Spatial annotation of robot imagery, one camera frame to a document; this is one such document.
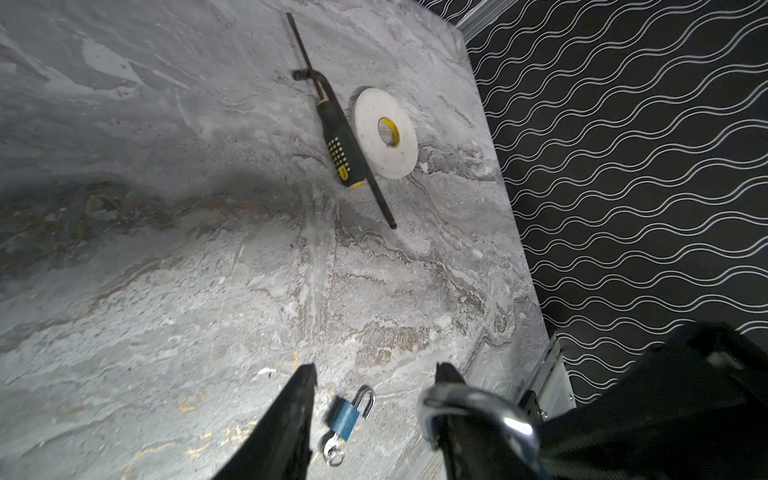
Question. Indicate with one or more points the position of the black hex key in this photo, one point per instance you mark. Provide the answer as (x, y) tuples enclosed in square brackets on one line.
[(376, 191)]

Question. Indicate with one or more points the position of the large blue padlock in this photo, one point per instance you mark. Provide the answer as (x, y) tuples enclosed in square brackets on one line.
[(457, 399)]

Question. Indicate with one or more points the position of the white tape roll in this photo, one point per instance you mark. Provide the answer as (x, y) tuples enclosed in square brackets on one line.
[(385, 133)]

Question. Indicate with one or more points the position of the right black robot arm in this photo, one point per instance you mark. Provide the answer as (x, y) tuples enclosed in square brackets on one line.
[(694, 408)]

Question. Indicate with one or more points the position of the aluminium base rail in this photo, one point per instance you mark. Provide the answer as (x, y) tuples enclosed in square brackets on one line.
[(548, 392)]

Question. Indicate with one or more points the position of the black yellow screwdriver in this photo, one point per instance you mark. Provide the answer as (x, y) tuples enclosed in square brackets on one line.
[(344, 152)]

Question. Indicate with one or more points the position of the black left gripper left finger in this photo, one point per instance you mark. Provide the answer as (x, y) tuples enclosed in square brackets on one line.
[(278, 447)]

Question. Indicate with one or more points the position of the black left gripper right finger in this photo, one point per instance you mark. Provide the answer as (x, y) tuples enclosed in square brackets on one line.
[(473, 449)]

